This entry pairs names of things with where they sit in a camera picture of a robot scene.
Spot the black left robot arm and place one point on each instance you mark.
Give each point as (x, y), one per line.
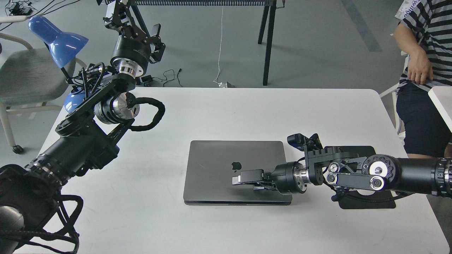
(31, 201)

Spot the person's bare hand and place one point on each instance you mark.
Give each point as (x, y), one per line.
(419, 67)

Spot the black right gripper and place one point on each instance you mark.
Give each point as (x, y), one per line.
(285, 179)

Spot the blue desk lamp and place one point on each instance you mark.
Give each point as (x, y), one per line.
(63, 48)

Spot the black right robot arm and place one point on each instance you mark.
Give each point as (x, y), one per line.
(408, 175)

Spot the grey laptop computer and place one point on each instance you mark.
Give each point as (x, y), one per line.
(213, 163)

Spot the black mouse pad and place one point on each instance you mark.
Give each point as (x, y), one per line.
(367, 203)

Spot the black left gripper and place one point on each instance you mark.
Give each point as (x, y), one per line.
(131, 56)

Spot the person in striped shirt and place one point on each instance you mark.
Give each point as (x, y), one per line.
(427, 27)

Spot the grey office chair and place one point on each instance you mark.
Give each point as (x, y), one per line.
(29, 79)

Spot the black power adapter with cable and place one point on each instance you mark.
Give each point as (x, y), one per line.
(149, 80)

